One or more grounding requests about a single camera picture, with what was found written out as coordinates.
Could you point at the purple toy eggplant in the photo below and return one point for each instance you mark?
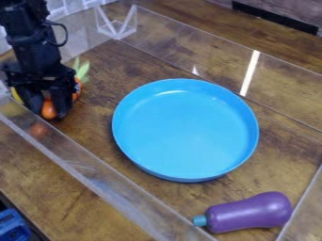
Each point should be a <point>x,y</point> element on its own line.
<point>263,211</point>

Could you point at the blue round tray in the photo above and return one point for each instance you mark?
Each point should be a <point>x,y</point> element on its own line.
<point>186,130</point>

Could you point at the clear acrylic barrier wall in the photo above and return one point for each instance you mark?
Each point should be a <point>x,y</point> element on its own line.
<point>66,175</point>

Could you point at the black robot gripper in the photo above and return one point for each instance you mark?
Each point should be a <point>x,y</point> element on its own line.
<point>38,70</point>

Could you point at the blue plastic crate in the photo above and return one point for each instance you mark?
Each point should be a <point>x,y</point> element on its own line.
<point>14,227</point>

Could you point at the yellow toy lemon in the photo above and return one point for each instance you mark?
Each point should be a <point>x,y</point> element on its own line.
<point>15,95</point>

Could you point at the orange toy carrot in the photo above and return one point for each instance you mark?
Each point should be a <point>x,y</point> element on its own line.
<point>82,69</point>

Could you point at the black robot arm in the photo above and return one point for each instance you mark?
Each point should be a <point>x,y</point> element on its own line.
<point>26,13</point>

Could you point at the black baseboard strip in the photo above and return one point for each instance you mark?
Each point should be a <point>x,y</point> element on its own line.
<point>276,18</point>

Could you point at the white curtain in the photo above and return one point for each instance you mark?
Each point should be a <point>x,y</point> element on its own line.
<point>5,45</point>

